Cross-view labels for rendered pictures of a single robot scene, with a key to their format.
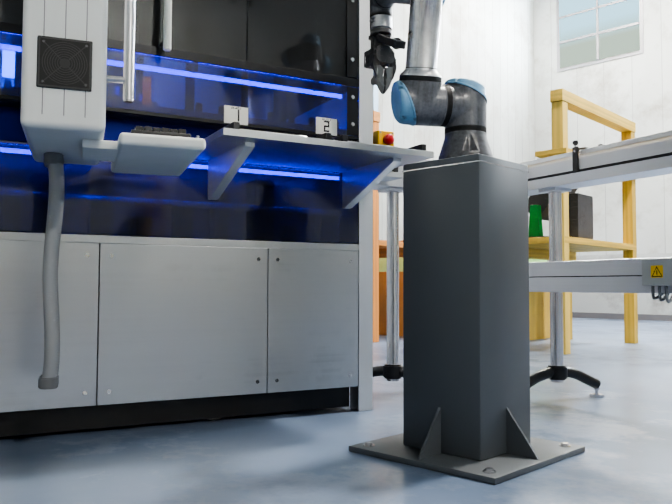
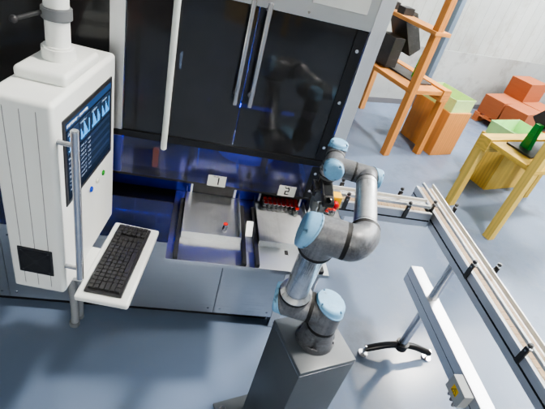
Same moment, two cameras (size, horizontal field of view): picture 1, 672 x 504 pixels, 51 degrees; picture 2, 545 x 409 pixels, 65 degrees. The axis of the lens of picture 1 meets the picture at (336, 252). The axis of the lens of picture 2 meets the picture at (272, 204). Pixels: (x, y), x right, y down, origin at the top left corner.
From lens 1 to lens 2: 1.87 m
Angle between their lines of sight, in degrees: 39
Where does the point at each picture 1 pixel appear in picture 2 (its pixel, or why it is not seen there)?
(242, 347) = (201, 293)
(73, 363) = not seen: hidden behind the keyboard
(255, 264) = not seen: hidden behind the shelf
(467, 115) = (318, 328)
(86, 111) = (52, 284)
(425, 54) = (295, 293)
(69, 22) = (36, 240)
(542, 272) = (420, 297)
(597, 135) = not seen: outside the picture
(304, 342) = (240, 295)
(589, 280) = (434, 336)
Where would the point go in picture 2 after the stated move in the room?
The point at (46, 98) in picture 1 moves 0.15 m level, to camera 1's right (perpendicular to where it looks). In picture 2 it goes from (27, 275) to (61, 294)
